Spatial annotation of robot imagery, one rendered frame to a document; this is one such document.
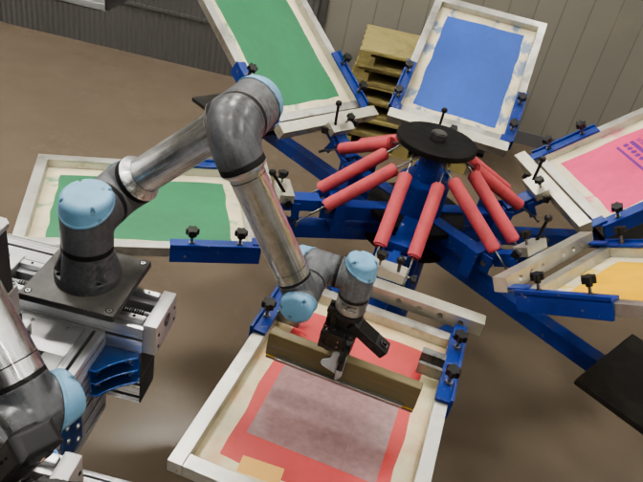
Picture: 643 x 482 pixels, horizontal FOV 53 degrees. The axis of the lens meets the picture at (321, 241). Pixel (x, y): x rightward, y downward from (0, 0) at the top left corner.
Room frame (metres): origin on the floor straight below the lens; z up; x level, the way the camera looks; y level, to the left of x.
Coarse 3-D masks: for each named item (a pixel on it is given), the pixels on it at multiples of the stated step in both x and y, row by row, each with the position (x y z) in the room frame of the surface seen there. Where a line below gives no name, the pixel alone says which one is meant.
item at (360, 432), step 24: (384, 360) 1.41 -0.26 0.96; (408, 360) 1.44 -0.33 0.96; (336, 408) 1.19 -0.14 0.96; (360, 408) 1.21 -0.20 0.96; (384, 408) 1.22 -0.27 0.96; (336, 432) 1.11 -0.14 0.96; (360, 432) 1.13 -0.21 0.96; (384, 432) 1.14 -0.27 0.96; (312, 456) 1.02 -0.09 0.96; (336, 456) 1.04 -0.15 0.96; (360, 456) 1.05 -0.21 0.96; (384, 456) 1.07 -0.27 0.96; (312, 480) 0.95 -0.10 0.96; (336, 480) 0.97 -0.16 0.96; (360, 480) 0.98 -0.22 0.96; (384, 480) 1.00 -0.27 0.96
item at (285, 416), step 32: (320, 320) 1.52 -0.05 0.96; (352, 352) 1.42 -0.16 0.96; (288, 384) 1.23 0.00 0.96; (320, 384) 1.26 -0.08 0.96; (256, 416) 1.10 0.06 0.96; (288, 416) 1.13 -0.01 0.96; (320, 416) 1.15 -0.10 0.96; (224, 448) 0.99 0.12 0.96; (256, 448) 1.01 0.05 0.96; (288, 448) 1.03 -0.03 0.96; (288, 480) 0.94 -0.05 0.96
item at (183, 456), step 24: (384, 312) 1.59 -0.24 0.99; (264, 336) 1.37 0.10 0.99; (432, 336) 1.53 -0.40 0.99; (240, 360) 1.25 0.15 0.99; (216, 408) 1.07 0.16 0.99; (432, 408) 1.23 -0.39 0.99; (192, 432) 0.99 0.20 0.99; (432, 432) 1.15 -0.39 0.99; (192, 456) 0.92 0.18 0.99; (432, 456) 1.07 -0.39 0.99; (192, 480) 0.89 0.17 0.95; (216, 480) 0.88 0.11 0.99; (240, 480) 0.89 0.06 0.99
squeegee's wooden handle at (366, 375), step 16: (272, 336) 1.21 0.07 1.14; (288, 336) 1.22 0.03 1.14; (272, 352) 1.21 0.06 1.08; (288, 352) 1.20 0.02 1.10; (304, 352) 1.20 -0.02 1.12; (320, 352) 1.19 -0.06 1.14; (320, 368) 1.19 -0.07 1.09; (352, 368) 1.17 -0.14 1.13; (368, 368) 1.17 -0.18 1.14; (384, 368) 1.18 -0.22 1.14; (368, 384) 1.16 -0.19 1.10; (384, 384) 1.15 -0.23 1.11; (400, 384) 1.15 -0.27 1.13; (416, 384) 1.15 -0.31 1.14; (400, 400) 1.14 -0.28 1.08; (416, 400) 1.14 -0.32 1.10
